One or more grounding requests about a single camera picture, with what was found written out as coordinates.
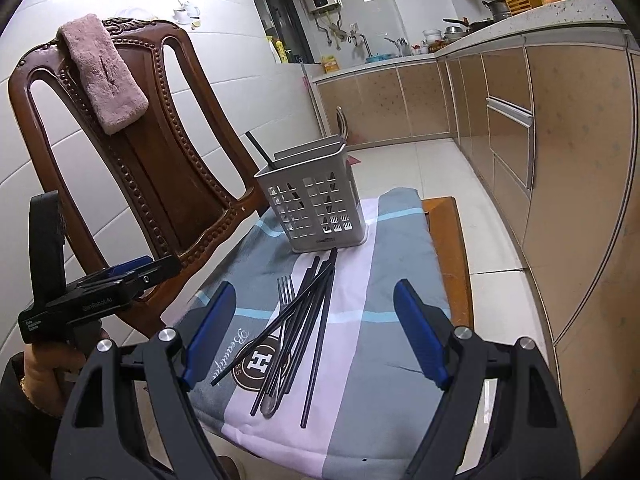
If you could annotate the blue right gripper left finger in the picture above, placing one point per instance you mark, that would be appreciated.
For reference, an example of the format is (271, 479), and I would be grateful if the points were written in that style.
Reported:
(202, 331)

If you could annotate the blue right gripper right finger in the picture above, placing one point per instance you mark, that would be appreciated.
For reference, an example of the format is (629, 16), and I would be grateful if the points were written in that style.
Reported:
(427, 329)

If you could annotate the beige kitchen base cabinets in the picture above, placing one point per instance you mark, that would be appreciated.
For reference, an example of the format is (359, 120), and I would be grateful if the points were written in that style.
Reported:
(550, 123)

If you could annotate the person's left hand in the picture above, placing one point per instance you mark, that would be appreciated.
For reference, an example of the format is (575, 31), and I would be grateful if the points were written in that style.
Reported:
(44, 368)

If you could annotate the metal fork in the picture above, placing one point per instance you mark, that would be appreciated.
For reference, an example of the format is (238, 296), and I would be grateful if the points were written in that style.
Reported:
(286, 292)

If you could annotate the metal spoon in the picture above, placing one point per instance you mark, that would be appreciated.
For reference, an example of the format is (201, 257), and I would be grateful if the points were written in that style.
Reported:
(269, 401)

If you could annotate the orange wooden stool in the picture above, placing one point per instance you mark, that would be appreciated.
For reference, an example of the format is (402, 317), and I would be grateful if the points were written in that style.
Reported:
(445, 227)

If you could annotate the carved brown wooden chair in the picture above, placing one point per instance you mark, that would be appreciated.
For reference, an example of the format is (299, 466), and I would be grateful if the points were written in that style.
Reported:
(179, 204)

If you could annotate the grey plastic utensil holder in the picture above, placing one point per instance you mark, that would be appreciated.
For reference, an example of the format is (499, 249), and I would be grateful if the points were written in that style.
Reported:
(313, 193)

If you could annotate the black chopstick in holder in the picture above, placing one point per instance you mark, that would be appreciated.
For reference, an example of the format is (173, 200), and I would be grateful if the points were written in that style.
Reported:
(258, 147)

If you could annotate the pink fluffy towel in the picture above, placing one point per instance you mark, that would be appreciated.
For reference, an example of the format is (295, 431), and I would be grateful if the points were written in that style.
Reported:
(114, 95)

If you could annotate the yellow bottle on sill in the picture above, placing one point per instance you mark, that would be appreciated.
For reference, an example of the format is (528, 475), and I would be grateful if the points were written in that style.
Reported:
(281, 51)

